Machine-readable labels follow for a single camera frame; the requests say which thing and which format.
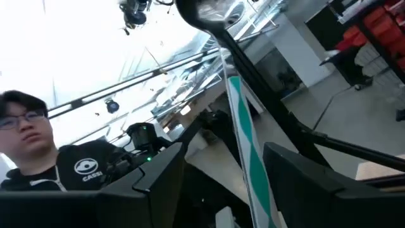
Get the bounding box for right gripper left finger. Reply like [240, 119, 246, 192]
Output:
[97, 142, 187, 228]

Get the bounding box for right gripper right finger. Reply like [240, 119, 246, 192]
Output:
[262, 142, 405, 228]

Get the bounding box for spoon with teal patterned handle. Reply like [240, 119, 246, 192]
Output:
[175, 0, 282, 228]

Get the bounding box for person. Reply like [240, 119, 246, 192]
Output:
[0, 90, 127, 193]

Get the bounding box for black side table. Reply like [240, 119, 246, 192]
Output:
[318, 47, 374, 91]

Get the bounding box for black cabinet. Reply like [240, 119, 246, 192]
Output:
[304, 3, 346, 51]

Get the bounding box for black hanging cable reel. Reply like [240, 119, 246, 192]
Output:
[105, 98, 120, 114]
[118, 0, 153, 30]

